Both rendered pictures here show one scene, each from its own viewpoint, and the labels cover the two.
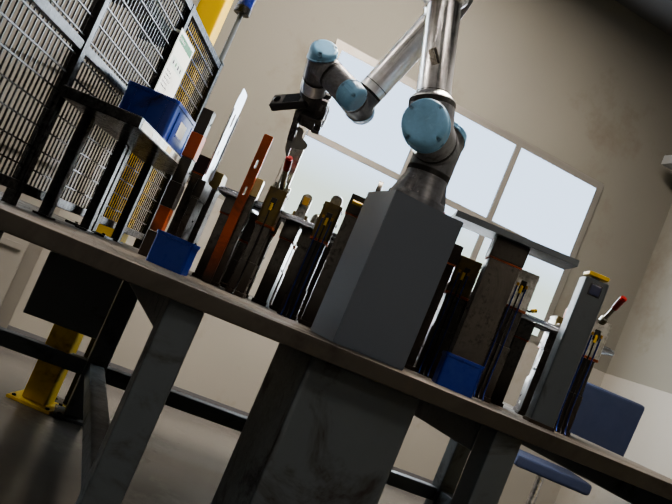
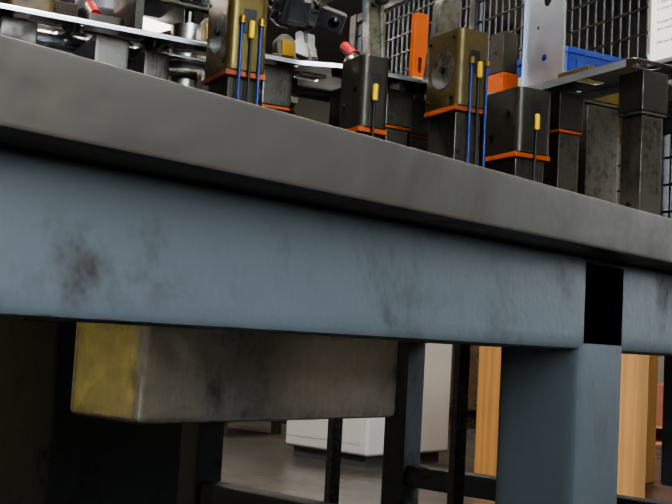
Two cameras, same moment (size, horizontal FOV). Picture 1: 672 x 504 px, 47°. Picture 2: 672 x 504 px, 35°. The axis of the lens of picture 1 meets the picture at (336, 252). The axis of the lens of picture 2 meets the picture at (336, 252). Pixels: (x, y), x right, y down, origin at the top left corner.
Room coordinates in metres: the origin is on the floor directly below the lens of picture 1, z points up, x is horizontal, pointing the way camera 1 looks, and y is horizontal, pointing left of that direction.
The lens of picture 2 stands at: (4.05, -0.79, 0.58)
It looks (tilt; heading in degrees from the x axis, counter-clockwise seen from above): 5 degrees up; 150
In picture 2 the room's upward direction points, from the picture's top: 3 degrees clockwise
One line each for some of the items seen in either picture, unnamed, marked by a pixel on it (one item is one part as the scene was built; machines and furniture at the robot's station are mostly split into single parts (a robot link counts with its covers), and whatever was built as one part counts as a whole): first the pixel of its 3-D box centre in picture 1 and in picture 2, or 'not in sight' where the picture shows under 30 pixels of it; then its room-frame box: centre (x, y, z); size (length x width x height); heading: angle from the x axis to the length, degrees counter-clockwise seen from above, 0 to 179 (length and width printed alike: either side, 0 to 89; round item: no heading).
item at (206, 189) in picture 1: (187, 223); not in sight; (2.59, 0.49, 0.85); 0.12 x 0.03 x 0.30; 178
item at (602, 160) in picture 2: (194, 218); (587, 175); (2.71, 0.50, 0.88); 0.08 x 0.08 x 0.36; 88
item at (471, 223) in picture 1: (512, 240); not in sight; (2.21, -0.45, 1.16); 0.37 x 0.14 x 0.02; 88
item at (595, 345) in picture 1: (577, 376); not in sight; (2.35, -0.82, 0.88); 0.12 x 0.07 x 0.36; 178
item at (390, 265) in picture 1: (384, 277); not in sight; (1.99, -0.14, 0.90); 0.20 x 0.20 x 0.40; 17
